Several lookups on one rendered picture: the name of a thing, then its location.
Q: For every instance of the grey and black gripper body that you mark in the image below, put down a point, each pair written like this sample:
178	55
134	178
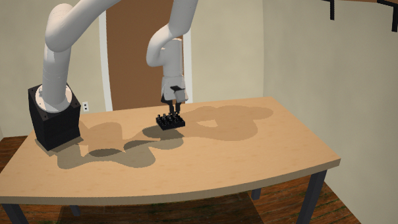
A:
167	82

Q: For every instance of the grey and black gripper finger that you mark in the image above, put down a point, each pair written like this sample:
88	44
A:
170	103
177	107

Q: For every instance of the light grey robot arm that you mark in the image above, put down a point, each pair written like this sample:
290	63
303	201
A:
66	24

